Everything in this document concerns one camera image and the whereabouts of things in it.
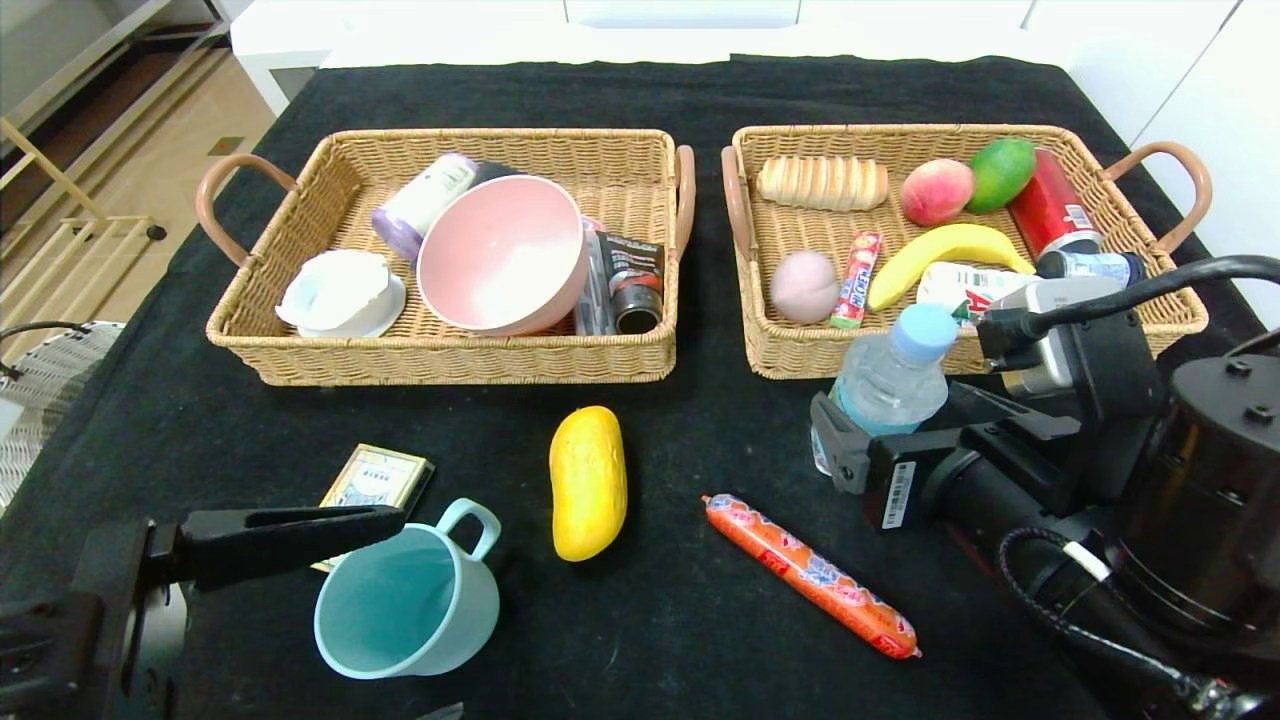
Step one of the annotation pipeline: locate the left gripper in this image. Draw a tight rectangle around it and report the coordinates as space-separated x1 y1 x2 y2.
0 504 407 720

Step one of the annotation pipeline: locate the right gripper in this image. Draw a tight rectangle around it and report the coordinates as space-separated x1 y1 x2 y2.
808 379 1059 562

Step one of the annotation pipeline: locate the water bottle blue cap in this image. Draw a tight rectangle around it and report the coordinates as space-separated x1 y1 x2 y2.
815 303 959 476

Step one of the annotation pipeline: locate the white milk drink bottle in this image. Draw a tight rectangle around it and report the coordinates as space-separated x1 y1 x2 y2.
915 262 1041 327

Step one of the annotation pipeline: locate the orange sausage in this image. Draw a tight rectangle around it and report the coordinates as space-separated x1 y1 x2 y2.
701 494 923 661

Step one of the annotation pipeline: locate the wicker basket holding food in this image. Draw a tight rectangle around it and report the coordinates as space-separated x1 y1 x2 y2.
721 124 1213 381

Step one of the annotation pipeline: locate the wicker basket holding pink bowl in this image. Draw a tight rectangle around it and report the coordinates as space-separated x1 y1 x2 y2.
196 128 698 388

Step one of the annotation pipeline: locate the playing card box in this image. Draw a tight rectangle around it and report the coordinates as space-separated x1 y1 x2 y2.
318 444 437 573

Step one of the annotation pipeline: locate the teal plastic mug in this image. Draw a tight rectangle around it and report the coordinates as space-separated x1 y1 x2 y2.
314 498 504 681

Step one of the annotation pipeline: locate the red candy pack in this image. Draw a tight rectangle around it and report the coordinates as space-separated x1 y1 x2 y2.
829 231 884 330

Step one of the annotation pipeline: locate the yellow banana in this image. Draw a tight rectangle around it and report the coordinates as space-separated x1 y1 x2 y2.
867 223 1037 312

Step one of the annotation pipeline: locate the pale pink peach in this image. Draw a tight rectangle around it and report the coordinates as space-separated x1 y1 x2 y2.
770 250 840 324

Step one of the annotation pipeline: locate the black table cloth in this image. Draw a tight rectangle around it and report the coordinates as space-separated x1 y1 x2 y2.
0 55 1280 720

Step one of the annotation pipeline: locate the small silver jar black cap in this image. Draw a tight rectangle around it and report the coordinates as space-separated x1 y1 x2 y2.
1036 250 1147 289

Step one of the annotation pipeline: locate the red peach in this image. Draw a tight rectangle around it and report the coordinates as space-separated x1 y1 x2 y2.
900 158 976 227

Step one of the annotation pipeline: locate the red soda can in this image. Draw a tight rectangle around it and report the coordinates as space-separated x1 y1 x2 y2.
1008 150 1104 261

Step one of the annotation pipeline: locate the white ceramic dish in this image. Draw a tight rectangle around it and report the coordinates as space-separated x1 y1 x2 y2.
276 249 408 340

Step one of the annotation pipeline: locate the ridged bread loaf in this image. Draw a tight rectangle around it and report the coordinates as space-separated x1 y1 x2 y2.
756 156 890 212

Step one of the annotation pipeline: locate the green mango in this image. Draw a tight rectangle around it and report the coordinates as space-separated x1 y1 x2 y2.
967 138 1038 214

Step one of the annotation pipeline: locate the yellow mango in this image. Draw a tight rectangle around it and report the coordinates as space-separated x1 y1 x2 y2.
549 406 630 563

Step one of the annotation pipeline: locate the black packaged item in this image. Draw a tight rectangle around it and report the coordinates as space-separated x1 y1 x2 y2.
575 222 668 338

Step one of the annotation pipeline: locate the pink bowl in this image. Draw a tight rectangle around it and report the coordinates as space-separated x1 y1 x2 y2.
417 175 592 338

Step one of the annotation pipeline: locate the white bottle purple cap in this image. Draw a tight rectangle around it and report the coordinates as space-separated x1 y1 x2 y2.
372 153 481 267

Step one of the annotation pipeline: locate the wooden rack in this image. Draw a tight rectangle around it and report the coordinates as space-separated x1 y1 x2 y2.
0 115 169 331

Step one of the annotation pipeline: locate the grey shelf unit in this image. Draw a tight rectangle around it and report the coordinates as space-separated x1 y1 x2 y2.
0 0 233 141

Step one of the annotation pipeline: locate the white cabinet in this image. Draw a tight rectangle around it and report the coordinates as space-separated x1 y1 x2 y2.
230 0 1091 119

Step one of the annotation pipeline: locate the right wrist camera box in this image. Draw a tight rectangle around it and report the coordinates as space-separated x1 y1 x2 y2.
985 275 1126 396

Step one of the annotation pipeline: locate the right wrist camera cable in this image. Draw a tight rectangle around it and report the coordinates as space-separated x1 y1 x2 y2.
977 255 1280 363

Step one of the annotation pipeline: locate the black braided cable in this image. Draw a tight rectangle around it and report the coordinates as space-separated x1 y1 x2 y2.
998 525 1280 720

